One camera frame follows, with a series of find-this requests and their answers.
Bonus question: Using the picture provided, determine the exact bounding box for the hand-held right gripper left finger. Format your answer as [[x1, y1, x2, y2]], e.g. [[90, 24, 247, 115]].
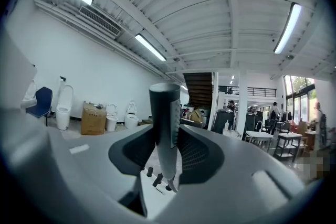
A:
[[0, 109, 158, 224]]

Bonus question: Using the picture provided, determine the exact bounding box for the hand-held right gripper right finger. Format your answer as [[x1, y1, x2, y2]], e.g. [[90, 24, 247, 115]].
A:
[[154, 124, 313, 224]]

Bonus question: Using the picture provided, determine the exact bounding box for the grey cylindrical tube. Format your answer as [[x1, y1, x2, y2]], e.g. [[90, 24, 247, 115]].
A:
[[149, 83, 182, 182]]

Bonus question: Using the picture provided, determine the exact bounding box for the white bathtub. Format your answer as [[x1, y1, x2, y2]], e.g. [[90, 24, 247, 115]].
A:
[[140, 162, 182, 218]]

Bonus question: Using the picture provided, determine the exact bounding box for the white table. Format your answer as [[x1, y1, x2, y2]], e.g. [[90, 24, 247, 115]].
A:
[[245, 130, 274, 152]]

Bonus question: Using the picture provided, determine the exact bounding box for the black cabinet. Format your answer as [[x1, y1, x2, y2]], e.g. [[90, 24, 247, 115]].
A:
[[212, 110, 236, 134]]

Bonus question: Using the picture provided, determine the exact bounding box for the brown cardboard box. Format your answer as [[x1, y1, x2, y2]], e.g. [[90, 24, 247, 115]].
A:
[[80, 101, 108, 136]]

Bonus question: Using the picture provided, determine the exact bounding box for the small cardboard box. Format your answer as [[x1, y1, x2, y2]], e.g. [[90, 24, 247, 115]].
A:
[[190, 109, 207, 124]]

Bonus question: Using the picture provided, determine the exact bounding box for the blue chair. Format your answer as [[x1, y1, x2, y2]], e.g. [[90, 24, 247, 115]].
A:
[[25, 86, 53, 126]]

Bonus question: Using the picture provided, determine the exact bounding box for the black balcony railing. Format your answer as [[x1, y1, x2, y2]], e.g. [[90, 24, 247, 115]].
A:
[[246, 87, 278, 98]]

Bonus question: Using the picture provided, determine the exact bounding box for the dark wooden staircase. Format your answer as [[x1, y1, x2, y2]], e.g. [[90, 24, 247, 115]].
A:
[[183, 72, 213, 108]]

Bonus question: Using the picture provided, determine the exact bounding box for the large glass window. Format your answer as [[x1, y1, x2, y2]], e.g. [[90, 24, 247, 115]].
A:
[[285, 75, 316, 119]]

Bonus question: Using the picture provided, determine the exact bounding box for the person's white shirt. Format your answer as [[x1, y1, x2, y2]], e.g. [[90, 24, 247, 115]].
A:
[[0, 20, 37, 111]]

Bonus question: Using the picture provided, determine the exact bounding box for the white ceiling air vent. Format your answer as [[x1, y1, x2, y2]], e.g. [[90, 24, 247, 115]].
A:
[[78, 5, 121, 39]]

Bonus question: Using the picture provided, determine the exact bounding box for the dark frame table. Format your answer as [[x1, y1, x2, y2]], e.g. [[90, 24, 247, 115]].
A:
[[272, 133, 302, 163]]

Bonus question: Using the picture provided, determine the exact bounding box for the grey metal shower hose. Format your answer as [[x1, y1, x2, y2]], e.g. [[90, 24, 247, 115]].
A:
[[165, 175, 181, 194]]

